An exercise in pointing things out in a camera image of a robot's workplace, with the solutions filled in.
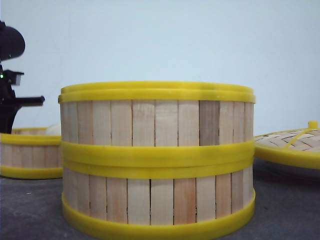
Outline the white bun in left basket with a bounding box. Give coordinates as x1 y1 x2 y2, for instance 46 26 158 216
44 122 62 136

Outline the woven bamboo steamer lid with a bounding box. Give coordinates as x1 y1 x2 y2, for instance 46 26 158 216
254 120 320 170

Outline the white plate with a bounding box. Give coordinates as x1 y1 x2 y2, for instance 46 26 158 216
254 158 320 181

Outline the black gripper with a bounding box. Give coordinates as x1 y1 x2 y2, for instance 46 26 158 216
0 65 45 134

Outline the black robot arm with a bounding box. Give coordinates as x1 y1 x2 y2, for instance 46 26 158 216
0 21 45 134

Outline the bamboo steamer basket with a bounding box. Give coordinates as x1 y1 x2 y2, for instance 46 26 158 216
0 127 63 180
62 166 256 240
58 81 255 178

